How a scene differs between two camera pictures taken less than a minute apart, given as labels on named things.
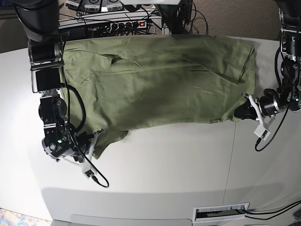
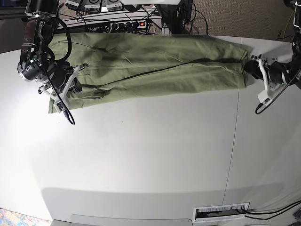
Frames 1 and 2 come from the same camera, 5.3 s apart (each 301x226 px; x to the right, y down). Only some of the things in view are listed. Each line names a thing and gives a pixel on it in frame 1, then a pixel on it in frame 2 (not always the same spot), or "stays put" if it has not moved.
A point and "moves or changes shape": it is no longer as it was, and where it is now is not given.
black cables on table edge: x=273 y=211 stays put
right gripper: x=269 y=103 -> x=277 y=71
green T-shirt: x=134 y=82 moves or changes shape
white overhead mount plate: x=150 y=2 stays put
